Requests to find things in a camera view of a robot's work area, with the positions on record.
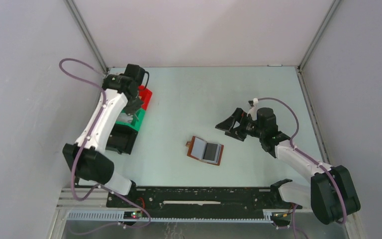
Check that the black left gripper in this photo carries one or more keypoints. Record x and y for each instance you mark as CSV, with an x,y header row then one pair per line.
x,y
137,105

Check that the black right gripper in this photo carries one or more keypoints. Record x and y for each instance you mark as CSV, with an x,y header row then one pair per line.
x,y
228,124

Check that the brown leather card holder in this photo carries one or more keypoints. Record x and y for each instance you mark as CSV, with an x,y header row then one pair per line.
x,y
203,151

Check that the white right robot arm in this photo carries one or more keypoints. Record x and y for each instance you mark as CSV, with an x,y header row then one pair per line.
x,y
331,195

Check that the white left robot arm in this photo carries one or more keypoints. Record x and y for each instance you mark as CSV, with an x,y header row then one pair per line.
x,y
85,157

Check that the clear card in green bin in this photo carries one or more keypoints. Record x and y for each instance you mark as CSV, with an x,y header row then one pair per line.
x,y
125,118

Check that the red plastic bin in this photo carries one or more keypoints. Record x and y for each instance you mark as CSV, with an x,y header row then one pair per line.
x,y
145,96

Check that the green plastic bin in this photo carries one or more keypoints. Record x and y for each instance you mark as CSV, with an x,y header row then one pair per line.
x,y
133,121

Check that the black plastic bin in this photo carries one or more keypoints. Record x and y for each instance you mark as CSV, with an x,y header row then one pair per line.
x,y
121,139

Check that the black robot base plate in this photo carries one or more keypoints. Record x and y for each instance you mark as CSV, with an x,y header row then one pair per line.
x,y
209,203

